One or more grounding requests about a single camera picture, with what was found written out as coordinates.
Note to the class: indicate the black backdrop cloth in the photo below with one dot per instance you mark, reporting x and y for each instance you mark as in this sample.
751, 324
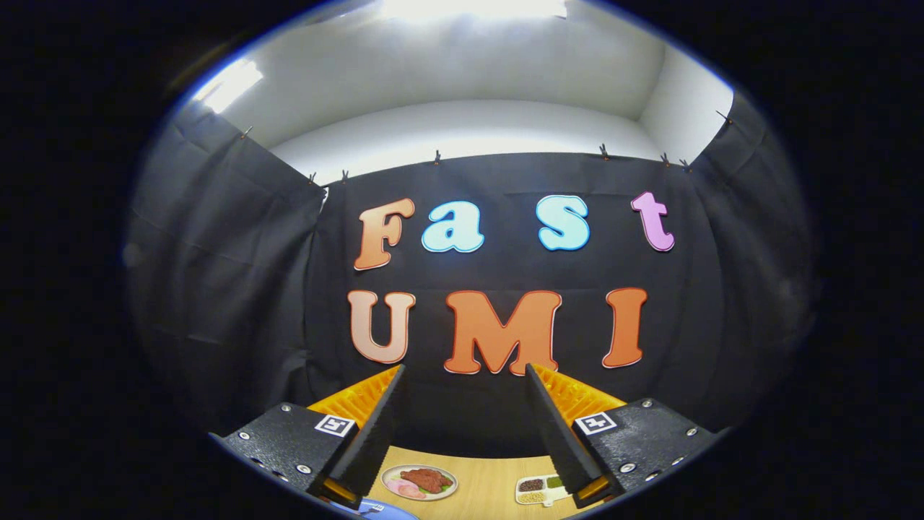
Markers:
722, 325

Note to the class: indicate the pink ham slice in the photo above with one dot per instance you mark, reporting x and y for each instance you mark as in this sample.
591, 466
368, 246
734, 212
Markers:
397, 485
413, 492

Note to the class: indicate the pile of yellow soybeans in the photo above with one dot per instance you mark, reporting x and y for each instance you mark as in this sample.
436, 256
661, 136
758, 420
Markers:
532, 497

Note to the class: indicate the white divided tray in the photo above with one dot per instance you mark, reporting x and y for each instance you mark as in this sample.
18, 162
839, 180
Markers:
556, 497

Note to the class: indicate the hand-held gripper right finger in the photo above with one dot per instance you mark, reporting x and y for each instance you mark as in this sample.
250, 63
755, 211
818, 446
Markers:
559, 433

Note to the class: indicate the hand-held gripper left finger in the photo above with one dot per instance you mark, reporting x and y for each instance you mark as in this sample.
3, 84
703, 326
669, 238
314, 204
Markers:
375, 433

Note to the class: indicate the blue round plate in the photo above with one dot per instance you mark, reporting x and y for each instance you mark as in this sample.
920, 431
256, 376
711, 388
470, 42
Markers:
397, 514

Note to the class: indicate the brown fried meat pieces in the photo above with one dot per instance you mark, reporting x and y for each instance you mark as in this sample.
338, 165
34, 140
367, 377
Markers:
426, 479

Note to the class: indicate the row of small cloth clips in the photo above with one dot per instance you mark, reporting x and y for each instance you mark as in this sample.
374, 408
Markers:
437, 157

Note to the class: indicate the green lettuce leaf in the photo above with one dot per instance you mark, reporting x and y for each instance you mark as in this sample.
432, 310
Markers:
440, 490

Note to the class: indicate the pile of dark red beans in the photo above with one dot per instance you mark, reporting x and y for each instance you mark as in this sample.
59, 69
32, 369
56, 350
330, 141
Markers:
530, 485

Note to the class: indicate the white round food plate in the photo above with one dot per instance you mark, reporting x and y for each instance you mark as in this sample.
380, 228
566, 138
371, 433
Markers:
390, 473

